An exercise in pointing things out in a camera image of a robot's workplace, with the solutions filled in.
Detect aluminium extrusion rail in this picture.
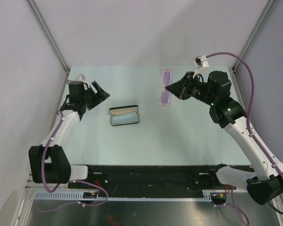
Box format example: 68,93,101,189
25,180,68,191

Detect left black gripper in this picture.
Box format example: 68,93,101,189
81,81,109,110

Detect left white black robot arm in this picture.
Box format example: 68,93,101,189
28,75,110,188

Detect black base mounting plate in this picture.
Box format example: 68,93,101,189
68,165,226,197

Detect right aluminium frame post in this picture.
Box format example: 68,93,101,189
239,0,279,59

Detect grey slotted cable duct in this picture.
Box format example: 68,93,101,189
33,191,228,202

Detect black glasses case beige lining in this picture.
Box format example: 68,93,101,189
109,105,140,126

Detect light blue cleaning cloth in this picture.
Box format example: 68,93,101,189
113,112,138,125

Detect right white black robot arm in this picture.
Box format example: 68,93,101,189
165,71,283,205

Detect aluminium frame post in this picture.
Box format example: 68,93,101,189
239,0,279,59
25,0,70,75

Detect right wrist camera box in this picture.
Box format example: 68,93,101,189
193,55,209,78

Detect pink frame purple sunglasses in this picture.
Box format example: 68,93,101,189
157,69,173,107

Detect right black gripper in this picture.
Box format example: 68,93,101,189
166,72,216,106

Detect left aluminium frame post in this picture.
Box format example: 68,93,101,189
25,0,70,75

